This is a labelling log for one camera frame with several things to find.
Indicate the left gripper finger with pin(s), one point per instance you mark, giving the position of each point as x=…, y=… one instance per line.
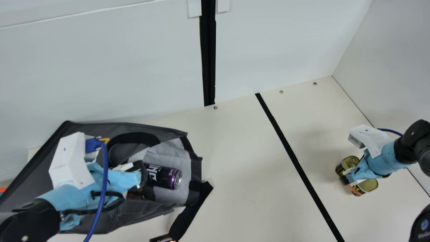
x=140, y=174

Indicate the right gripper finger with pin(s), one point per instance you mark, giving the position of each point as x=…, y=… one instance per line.
x=346, y=176
x=356, y=182

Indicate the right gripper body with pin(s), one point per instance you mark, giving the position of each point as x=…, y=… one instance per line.
x=383, y=159

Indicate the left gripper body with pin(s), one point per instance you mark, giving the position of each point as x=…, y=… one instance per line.
x=114, y=181

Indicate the rectangular tin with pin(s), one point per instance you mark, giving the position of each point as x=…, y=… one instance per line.
x=368, y=185

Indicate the dark coffee bottle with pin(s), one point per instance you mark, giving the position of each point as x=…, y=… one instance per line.
x=136, y=196

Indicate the purple can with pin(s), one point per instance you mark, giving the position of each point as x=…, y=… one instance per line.
x=166, y=177

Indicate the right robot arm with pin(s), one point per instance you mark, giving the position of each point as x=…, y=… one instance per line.
x=415, y=141

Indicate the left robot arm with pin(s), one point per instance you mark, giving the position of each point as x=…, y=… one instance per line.
x=27, y=223

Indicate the black strip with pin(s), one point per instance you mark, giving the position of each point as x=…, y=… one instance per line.
x=299, y=168

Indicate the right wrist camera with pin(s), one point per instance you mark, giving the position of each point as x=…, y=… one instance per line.
x=369, y=137

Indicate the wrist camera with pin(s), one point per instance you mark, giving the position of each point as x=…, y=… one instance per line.
x=369, y=137
x=69, y=161

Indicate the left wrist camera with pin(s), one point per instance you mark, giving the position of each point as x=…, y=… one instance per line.
x=69, y=161

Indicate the black post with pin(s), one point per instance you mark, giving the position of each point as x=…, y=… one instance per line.
x=208, y=50

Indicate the white wall bracket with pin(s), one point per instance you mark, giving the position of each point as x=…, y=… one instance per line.
x=223, y=6
x=194, y=8

